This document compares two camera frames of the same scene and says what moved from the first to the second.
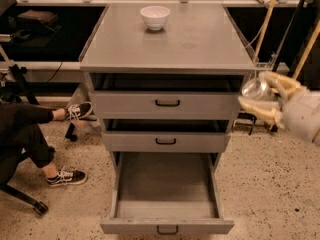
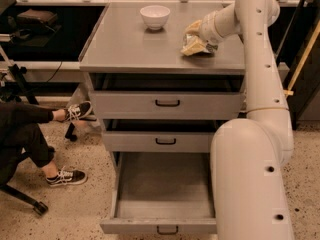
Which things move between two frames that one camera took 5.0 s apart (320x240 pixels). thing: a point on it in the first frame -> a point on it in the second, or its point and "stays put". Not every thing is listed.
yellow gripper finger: (285, 85) -> (194, 26)
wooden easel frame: (266, 28) stays put
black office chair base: (39, 206) stays put
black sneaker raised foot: (83, 111) stays put
